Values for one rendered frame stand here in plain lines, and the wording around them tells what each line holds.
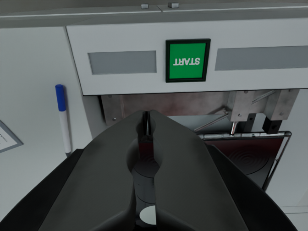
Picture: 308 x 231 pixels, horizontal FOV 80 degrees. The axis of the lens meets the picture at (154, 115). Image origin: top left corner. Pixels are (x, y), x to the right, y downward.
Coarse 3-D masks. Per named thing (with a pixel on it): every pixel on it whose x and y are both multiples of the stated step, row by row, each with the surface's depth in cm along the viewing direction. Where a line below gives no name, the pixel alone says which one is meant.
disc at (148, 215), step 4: (148, 208) 53; (152, 208) 53; (140, 212) 54; (144, 212) 54; (148, 212) 54; (152, 212) 54; (140, 216) 55; (144, 216) 55; (148, 216) 55; (152, 216) 55; (144, 220) 56; (148, 220) 56; (152, 220) 56; (152, 224) 57
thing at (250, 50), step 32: (96, 32) 23; (128, 32) 23; (160, 32) 23; (192, 32) 23; (224, 32) 23; (256, 32) 23; (288, 32) 23; (96, 64) 25; (128, 64) 25; (160, 64) 25; (224, 64) 26; (256, 64) 26; (288, 64) 26
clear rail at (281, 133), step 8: (144, 136) 39; (200, 136) 39; (208, 136) 39; (216, 136) 39; (224, 136) 39; (232, 136) 39; (240, 136) 39; (248, 136) 39; (256, 136) 39; (264, 136) 39; (272, 136) 39; (280, 136) 39; (288, 136) 39
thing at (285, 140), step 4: (284, 140) 40; (288, 140) 40; (280, 144) 41; (284, 144) 41; (280, 148) 42; (284, 148) 41; (280, 152) 42; (276, 156) 43; (280, 156) 42; (276, 160) 43; (272, 164) 44; (276, 164) 44; (272, 168) 45; (272, 172) 45; (268, 176) 46; (272, 176) 46; (268, 180) 47; (264, 184) 48; (268, 184) 48; (264, 188) 49
